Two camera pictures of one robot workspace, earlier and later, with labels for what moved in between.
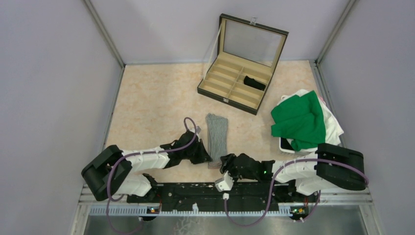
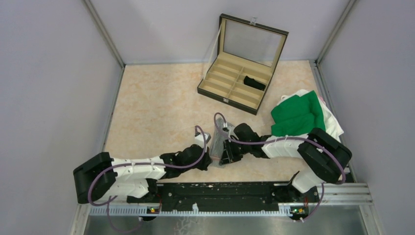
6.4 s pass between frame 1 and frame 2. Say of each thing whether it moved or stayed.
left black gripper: moved
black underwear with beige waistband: stayed
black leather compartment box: stayed
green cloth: stayed
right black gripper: moved
